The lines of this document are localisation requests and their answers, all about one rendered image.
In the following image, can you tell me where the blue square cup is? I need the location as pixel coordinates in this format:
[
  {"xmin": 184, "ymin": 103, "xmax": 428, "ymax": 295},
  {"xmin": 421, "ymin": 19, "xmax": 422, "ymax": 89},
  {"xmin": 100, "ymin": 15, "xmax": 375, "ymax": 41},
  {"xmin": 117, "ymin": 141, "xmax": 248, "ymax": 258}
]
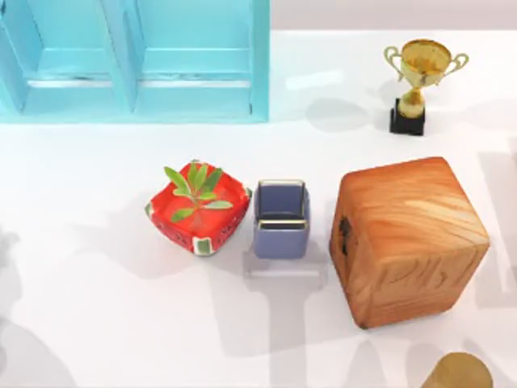
[{"xmin": 253, "ymin": 179, "xmax": 311, "ymax": 260}]

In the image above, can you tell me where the red plant pot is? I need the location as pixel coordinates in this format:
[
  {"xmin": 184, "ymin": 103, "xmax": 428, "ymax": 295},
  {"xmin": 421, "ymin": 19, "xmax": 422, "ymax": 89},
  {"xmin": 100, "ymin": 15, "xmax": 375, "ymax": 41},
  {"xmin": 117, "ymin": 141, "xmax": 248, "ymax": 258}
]
[{"xmin": 144, "ymin": 160, "xmax": 254, "ymax": 258}]

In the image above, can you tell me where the green plant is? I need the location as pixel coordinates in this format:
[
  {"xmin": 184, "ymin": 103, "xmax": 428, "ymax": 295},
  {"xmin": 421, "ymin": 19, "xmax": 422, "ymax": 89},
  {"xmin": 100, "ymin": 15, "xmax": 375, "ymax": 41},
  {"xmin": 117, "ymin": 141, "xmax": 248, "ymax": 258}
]
[{"xmin": 163, "ymin": 161, "xmax": 234, "ymax": 223}]

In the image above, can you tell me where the light blue rack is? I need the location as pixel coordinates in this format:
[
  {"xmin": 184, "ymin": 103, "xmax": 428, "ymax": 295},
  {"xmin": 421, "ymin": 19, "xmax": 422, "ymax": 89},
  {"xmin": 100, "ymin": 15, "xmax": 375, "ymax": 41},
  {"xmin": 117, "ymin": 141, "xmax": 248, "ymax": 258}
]
[{"xmin": 0, "ymin": 0, "xmax": 271, "ymax": 124}]

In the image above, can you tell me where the wooden block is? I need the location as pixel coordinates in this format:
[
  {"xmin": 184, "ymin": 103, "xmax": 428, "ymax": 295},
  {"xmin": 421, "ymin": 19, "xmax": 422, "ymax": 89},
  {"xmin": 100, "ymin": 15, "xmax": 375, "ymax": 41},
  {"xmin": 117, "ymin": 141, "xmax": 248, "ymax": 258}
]
[{"xmin": 329, "ymin": 156, "xmax": 491, "ymax": 330}]

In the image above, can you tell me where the gold trophy black base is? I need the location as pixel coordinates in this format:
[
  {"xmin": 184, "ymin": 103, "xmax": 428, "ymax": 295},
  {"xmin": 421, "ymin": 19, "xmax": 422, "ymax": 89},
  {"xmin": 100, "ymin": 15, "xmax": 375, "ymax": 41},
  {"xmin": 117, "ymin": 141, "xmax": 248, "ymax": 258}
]
[{"xmin": 383, "ymin": 38, "xmax": 470, "ymax": 137}]

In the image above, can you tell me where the tan wooden cylinder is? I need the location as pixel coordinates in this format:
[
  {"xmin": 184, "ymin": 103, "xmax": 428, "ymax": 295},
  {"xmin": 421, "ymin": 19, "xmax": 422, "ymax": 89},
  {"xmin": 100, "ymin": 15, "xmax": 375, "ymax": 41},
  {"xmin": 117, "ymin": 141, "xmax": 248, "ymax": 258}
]
[{"xmin": 420, "ymin": 352, "xmax": 494, "ymax": 388}]

